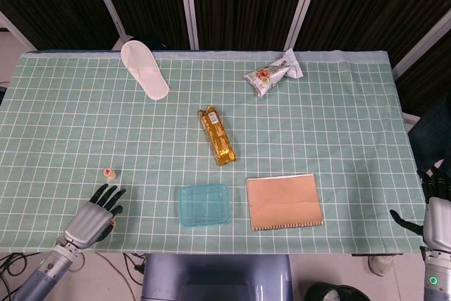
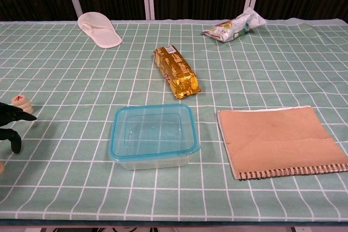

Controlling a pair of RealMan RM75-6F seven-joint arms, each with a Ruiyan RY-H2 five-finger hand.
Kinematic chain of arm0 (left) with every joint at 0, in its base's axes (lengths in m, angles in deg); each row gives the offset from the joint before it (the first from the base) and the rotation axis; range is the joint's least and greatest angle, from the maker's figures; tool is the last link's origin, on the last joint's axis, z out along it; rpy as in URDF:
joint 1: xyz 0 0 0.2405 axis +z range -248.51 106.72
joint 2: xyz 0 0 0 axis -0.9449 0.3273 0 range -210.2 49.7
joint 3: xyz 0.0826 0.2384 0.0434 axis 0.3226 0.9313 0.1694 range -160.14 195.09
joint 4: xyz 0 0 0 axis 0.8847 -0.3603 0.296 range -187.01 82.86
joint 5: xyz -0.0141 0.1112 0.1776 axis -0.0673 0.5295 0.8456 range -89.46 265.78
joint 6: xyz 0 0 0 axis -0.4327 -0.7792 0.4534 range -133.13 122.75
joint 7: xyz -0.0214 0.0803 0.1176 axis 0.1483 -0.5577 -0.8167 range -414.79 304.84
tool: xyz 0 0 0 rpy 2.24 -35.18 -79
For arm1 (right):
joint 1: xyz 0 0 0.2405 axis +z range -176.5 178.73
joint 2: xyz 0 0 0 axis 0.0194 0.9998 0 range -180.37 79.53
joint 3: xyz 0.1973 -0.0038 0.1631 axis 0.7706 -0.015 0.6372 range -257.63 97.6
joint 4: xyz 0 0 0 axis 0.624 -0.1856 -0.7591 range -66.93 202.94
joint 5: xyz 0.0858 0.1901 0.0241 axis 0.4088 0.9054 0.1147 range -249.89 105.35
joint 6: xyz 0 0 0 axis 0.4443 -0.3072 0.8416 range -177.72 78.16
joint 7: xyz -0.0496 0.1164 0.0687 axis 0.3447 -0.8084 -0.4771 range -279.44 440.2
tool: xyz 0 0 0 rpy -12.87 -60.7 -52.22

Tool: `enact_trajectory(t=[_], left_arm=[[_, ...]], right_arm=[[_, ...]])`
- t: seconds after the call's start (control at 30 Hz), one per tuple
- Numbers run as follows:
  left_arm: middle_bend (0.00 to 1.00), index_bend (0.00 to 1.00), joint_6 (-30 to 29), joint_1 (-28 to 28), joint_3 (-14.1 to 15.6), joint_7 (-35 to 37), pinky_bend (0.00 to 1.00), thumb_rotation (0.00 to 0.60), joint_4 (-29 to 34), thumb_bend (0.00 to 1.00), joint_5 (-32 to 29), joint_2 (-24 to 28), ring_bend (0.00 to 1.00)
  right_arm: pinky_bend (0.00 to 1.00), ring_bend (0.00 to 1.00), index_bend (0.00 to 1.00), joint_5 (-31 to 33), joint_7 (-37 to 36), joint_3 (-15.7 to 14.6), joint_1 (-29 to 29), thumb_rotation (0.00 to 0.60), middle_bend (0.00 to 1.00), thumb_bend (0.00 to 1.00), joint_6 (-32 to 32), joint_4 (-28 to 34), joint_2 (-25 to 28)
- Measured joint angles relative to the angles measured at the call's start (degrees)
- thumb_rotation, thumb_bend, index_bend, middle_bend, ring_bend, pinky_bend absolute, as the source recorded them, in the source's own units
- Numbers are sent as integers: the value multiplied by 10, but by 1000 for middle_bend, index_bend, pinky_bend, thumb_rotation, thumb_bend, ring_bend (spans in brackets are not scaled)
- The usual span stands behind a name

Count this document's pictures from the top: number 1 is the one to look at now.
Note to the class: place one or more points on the brown spiral notebook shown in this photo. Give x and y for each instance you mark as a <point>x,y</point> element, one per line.
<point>283,202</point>

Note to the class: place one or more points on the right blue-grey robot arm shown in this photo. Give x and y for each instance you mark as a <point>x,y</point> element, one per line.
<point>437,276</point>

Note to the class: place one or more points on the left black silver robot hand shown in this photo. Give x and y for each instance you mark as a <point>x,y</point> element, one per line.
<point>86,225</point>

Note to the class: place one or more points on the person in dark clothes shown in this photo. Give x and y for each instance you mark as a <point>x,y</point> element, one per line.
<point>435,135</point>

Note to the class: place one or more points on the green white snack bag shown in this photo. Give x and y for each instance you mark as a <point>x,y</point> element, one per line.
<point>267,75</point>

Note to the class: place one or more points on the white disposable slipper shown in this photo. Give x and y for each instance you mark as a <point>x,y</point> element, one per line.
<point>144,68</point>

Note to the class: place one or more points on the gold foil biscuit pack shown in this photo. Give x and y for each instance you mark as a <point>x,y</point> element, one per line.
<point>218,137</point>

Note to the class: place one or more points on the black waste bin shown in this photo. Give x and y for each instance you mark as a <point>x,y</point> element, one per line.
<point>327,294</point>

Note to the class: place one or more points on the white sneaker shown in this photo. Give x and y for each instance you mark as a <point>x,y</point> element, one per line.
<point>380,265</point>

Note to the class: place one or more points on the green checked tablecloth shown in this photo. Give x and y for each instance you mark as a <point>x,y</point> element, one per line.
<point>317,132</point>

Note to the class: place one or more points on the blue clear plastic container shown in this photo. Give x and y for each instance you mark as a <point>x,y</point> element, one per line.
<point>205,205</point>

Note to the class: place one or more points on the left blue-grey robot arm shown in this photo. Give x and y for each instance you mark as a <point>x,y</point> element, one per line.
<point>46,273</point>

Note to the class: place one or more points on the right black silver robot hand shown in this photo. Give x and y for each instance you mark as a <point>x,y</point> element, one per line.
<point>438,223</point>

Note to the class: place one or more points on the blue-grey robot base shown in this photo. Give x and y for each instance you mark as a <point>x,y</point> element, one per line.
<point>211,276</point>

